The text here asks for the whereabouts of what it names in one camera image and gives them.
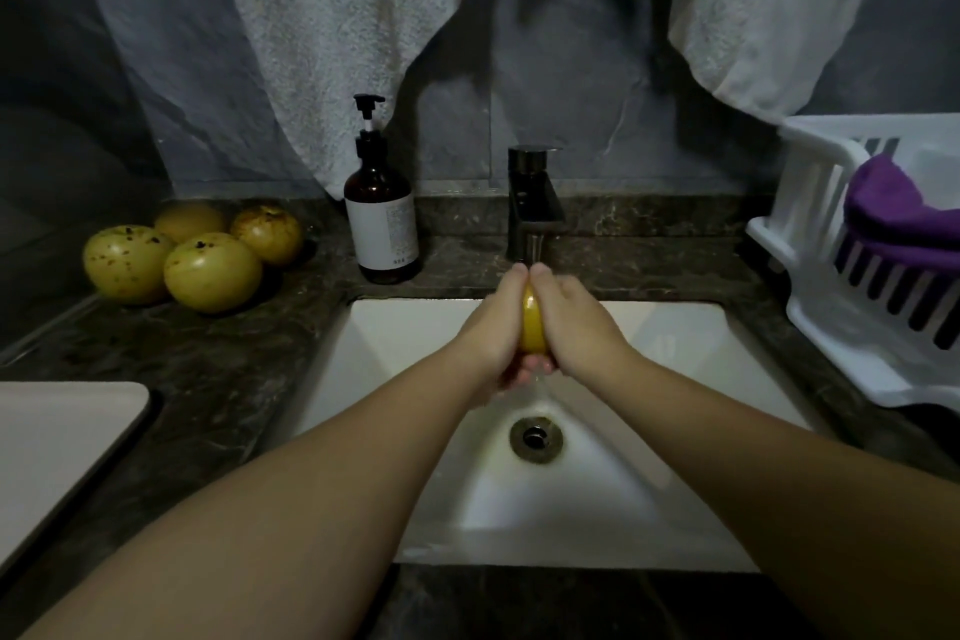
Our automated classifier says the white sink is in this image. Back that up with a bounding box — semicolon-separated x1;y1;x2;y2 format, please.
292;297;819;574

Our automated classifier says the person's right hand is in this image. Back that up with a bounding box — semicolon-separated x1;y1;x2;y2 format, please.
528;264;650;394

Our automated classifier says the metal sink drain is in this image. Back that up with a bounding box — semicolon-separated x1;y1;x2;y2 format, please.
508;414;567;464

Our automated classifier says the spotted yellow apple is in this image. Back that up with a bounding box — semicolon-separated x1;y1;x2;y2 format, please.
519;284;551;358

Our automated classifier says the beige plastic tray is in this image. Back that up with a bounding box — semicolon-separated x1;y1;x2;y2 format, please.
0;381;153;574

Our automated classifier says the white plastic basket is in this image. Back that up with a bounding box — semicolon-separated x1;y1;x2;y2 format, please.
745;113;960;413

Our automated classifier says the black faucet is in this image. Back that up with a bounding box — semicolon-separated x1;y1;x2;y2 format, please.
505;144;567;268

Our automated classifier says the purple cloth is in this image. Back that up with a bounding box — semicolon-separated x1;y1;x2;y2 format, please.
844;155;960;274

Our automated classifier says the person's left hand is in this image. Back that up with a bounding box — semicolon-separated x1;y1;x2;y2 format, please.
442;263;537;403

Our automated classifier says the group of yellow apples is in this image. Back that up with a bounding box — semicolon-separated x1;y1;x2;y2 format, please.
81;201;306;316

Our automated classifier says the dark soap pump bottle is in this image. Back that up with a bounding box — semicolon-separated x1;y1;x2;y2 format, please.
343;93;423;286

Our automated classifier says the person's left forearm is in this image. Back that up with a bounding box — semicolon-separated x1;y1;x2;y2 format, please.
22;354;482;640

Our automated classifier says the white hanging towel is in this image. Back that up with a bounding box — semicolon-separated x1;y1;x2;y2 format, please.
202;0;887;199

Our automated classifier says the person's right forearm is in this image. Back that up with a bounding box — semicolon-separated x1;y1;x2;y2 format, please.
612;350;960;640

